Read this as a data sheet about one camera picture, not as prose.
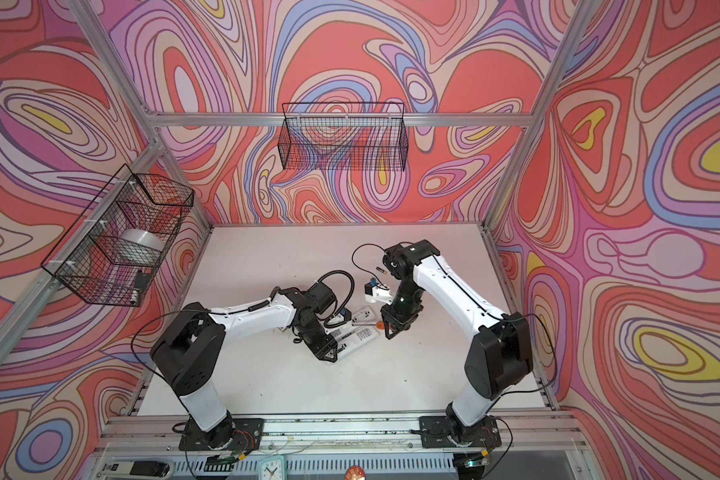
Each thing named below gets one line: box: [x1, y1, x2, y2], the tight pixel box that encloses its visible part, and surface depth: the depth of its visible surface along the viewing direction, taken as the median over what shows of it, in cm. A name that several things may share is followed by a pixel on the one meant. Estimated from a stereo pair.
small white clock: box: [258, 455, 288, 480], surface depth 69 cm
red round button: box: [344, 465, 367, 480], surface depth 70 cm
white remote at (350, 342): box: [334, 327, 379, 359], surface depth 90 cm
